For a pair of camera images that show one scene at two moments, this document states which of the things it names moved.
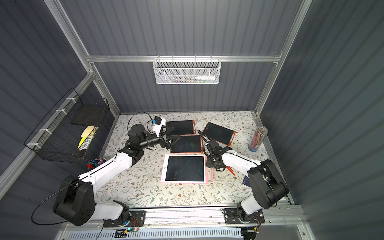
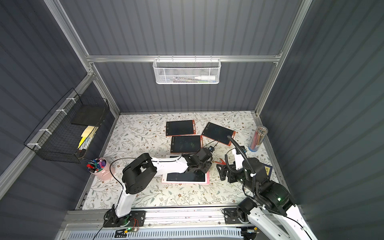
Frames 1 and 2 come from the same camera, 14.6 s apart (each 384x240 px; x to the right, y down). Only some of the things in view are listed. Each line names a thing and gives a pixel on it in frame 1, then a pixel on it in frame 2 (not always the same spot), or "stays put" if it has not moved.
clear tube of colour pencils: (257, 138) stays put
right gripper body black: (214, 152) -> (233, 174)
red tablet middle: (188, 144) stays put
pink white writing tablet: (184, 168) stays put
